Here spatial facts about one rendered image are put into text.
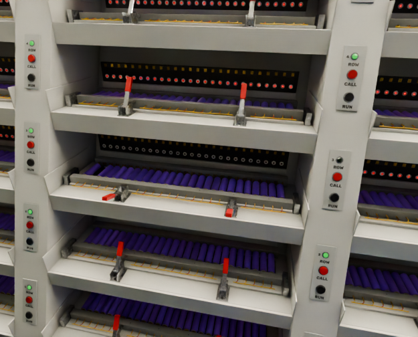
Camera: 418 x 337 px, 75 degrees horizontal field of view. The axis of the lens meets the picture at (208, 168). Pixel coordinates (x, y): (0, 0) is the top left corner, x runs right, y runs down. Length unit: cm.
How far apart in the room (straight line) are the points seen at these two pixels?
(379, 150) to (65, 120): 69
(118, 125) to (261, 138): 33
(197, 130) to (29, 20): 47
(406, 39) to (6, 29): 87
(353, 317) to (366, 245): 17
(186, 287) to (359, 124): 53
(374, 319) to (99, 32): 88
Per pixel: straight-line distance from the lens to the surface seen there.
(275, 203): 65
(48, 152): 76
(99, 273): 79
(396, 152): 65
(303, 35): 63
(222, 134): 59
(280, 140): 59
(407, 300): 82
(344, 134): 61
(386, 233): 69
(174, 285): 73
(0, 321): 105
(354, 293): 78
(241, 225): 62
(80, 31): 75
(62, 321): 94
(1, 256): 95
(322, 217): 62
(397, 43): 67
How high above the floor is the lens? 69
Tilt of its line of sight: 7 degrees down
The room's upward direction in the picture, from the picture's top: 5 degrees clockwise
